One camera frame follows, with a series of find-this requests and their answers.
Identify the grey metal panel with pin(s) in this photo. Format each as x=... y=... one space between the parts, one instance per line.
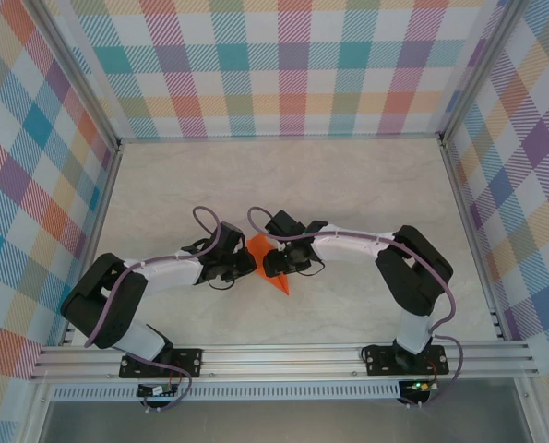
x=278 y=424

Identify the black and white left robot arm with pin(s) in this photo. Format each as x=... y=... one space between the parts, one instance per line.
x=103 y=300

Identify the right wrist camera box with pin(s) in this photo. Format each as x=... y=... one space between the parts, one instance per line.
x=285 y=223

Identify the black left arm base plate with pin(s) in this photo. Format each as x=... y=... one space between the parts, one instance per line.
x=191 y=360

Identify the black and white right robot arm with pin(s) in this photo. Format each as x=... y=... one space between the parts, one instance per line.
x=417 y=277

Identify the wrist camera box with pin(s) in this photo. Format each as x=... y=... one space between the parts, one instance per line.
x=285 y=223
x=230 y=236

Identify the aluminium side rail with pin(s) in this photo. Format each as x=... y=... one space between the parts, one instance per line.
x=472 y=240
x=94 y=240

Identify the aluminium frame post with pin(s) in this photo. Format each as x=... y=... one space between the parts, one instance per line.
x=75 y=74
x=479 y=69

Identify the aluminium mounting rail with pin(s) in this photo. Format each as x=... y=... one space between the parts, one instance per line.
x=278 y=360

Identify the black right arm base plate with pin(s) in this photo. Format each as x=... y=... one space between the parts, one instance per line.
x=380 y=360

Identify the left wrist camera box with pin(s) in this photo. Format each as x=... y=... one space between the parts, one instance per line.
x=230 y=236

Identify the orange paper sheet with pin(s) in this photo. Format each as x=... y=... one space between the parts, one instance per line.
x=257 y=251

